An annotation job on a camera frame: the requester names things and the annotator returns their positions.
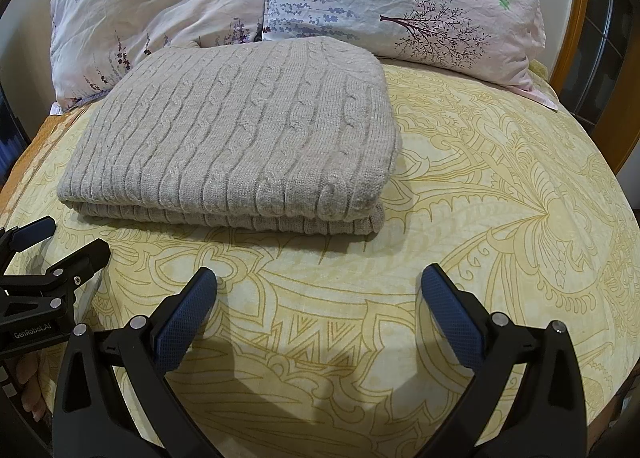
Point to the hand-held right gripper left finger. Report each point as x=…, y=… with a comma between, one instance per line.
x=179, y=325

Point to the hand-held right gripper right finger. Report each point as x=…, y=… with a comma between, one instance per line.
x=452, y=320

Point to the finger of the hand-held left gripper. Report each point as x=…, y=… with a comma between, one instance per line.
x=75, y=268
x=30, y=234

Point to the person's left hand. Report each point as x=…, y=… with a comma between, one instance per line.
x=35, y=383

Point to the orange cloth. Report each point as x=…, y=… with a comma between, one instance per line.
x=30, y=153

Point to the yellow patterned bed sheet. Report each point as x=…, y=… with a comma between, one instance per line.
x=475, y=198

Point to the pink lavender print pillow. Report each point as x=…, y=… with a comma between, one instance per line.
x=150, y=3

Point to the wooden headboard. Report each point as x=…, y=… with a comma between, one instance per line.
x=575, y=28

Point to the dark glass cabinet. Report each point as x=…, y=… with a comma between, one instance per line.
x=607, y=38

